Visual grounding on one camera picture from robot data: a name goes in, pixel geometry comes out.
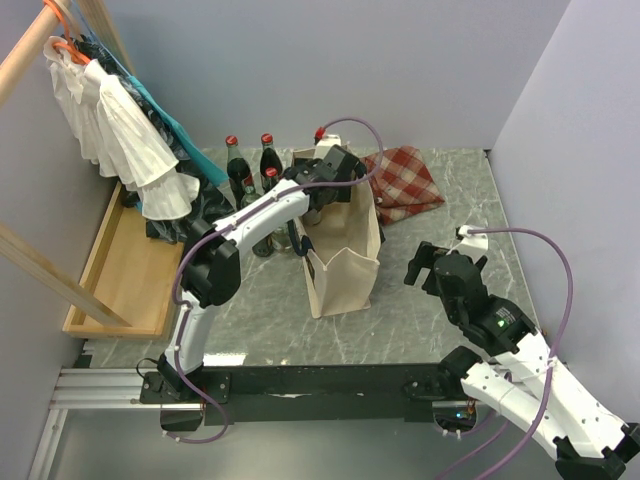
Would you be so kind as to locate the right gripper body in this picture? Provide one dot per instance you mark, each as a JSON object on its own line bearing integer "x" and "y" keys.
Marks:
{"x": 445, "y": 303}

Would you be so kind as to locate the small red top can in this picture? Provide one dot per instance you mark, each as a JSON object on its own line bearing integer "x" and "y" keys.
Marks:
{"x": 312, "y": 218}

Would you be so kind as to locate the green cap bottle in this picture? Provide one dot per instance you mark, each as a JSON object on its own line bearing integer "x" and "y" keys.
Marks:
{"x": 281, "y": 239}
{"x": 250, "y": 195}

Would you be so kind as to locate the tall dark can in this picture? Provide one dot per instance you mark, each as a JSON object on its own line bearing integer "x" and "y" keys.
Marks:
{"x": 264, "y": 247}

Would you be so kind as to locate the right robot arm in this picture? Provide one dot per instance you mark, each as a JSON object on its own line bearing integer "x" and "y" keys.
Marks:
{"x": 524, "y": 382}

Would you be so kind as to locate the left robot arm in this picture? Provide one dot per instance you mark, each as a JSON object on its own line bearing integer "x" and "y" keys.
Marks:
{"x": 209, "y": 274}

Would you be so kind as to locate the cream canvas tote bag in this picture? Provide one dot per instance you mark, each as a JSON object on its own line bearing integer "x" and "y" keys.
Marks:
{"x": 341, "y": 264}

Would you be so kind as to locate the red plaid folded cloth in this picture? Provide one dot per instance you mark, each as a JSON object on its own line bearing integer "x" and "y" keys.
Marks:
{"x": 403, "y": 186}

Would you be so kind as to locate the black base beam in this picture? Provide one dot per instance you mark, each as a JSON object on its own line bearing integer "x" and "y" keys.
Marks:
{"x": 334, "y": 392}

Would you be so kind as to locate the dark floral garment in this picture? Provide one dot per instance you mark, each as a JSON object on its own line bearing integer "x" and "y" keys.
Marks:
{"x": 209, "y": 205}

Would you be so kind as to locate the teal garment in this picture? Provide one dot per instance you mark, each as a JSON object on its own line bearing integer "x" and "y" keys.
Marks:
{"x": 214, "y": 173}

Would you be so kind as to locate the wooden clothes rack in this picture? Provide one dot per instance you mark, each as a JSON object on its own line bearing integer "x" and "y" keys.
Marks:
{"x": 125, "y": 287}

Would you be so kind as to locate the white pleated garment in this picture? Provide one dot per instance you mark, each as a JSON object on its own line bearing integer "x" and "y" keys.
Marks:
{"x": 115, "y": 135}

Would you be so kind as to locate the orange hanger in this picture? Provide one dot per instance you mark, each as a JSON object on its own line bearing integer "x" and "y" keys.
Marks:
{"x": 77, "y": 56}

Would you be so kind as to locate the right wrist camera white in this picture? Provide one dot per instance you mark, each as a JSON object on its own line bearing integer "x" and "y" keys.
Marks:
{"x": 474, "y": 246}

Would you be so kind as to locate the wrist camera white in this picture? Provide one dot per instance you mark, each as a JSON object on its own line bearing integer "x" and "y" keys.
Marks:
{"x": 474, "y": 246}
{"x": 323, "y": 142}

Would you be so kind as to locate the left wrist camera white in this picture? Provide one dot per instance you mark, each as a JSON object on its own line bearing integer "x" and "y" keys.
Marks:
{"x": 323, "y": 142}

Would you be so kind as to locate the aluminium frame rail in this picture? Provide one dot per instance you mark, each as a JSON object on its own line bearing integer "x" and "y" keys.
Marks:
{"x": 80, "y": 389}

